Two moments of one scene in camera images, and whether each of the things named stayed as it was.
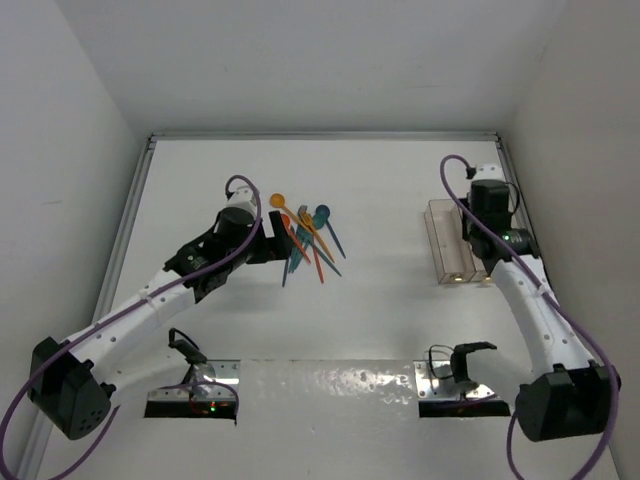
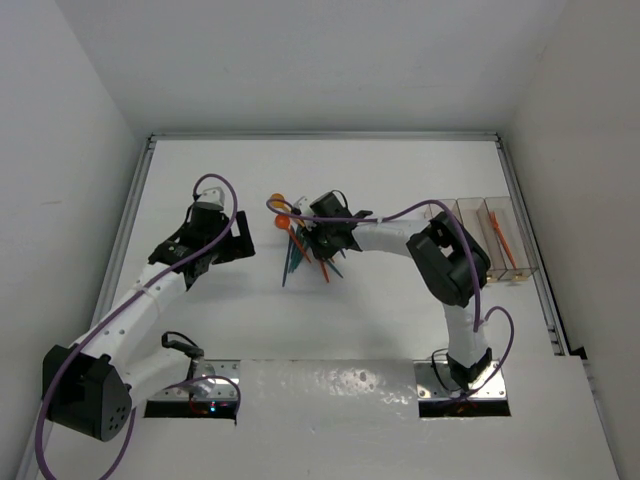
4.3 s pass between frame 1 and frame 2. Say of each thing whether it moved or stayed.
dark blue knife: stayed
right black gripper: moved
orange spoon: stayed
